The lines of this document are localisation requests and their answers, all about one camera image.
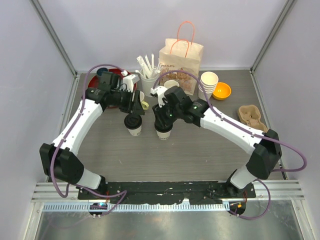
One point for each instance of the white straw holder cup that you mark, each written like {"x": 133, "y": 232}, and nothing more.
{"x": 146, "y": 84}

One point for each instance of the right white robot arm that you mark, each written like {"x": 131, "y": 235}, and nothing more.
{"x": 262, "y": 147}

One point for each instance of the dark green mug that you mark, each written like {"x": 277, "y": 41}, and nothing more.
{"x": 171, "y": 83}

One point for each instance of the orange bowl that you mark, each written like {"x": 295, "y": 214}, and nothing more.
{"x": 222, "y": 91}

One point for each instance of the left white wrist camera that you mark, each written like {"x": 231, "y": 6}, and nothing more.
{"x": 128, "y": 81}

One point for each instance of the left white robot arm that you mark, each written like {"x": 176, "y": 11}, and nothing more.
{"x": 60, "y": 158}

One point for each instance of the wrapped white straw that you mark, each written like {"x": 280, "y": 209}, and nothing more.
{"x": 149, "y": 68}

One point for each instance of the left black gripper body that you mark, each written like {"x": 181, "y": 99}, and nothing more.
{"x": 125, "y": 101}

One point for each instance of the yellow mug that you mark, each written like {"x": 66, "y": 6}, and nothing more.
{"x": 144, "y": 104}

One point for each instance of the blue mug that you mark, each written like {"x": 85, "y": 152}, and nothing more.
{"x": 101, "y": 70}

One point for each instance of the brown cardboard cup carrier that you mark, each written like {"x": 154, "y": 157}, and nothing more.
{"x": 251, "y": 116}

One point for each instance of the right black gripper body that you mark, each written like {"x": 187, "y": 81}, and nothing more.
{"x": 167, "y": 112}

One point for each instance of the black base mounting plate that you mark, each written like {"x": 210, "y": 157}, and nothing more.
{"x": 174, "y": 192}

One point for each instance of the white paper cup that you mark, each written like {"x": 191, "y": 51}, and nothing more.
{"x": 135, "y": 132}
{"x": 163, "y": 134}

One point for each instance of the black lid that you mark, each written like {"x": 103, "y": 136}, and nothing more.
{"x": 163, "y": 129}
{"x": 132, "y": 121}

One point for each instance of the stack of white paper cups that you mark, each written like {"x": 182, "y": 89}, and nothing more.
{"x": 208, "y": 83}

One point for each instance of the red round tray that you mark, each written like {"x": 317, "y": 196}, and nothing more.
{"x": 94, "y": 82}

